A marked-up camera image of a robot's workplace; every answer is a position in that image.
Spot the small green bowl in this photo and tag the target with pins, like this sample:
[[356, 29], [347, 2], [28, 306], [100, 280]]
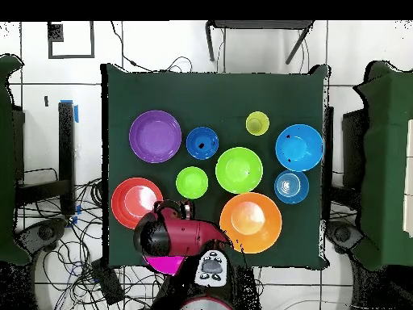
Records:
[[192, 182]]

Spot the small dark blue bowl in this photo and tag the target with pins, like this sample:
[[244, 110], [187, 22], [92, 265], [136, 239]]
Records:
[[209, 148]]

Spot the purple bowl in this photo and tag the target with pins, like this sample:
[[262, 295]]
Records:
[[155, 137]]

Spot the yellow cup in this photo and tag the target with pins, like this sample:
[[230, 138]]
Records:
[[257, 124]]

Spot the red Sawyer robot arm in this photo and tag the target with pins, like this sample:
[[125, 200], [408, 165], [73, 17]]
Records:
[[193, 232]]

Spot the red bowl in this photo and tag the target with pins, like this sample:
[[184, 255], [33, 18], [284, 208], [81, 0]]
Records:
[[129, 203]]

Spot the pink bowl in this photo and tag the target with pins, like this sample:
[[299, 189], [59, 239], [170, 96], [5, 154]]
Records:
[[164, 264]]

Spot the large green bowl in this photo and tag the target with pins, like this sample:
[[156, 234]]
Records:
[[238, 169]]

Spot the orange bowl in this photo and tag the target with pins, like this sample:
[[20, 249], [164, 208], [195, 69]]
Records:
[[255, 222]]

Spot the black power box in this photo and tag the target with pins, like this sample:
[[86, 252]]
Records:
[[108, 281]]

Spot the dark green tablecloth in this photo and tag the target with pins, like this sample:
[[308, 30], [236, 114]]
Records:
[[209, 97]]

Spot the low ribbed blue bowl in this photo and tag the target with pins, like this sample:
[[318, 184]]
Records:
[[291, 186]]

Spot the black stand with blue tape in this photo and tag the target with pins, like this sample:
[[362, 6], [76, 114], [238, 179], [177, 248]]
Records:
[[66, 145]]

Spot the grey chair base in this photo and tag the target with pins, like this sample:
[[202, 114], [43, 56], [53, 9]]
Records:
[[45, 232], [343, 234]]

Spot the large light blue bowl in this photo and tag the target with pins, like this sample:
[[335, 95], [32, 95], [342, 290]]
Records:
[[298, 148]]

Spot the green cloth covered table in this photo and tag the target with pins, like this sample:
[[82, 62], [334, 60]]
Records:
[[6, 161], [384, 161]]

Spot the white box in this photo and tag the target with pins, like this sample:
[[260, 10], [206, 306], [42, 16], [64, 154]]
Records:
[[409, 177]]

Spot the black metal frame stool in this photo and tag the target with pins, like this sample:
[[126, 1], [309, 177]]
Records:
[[258, 24]]

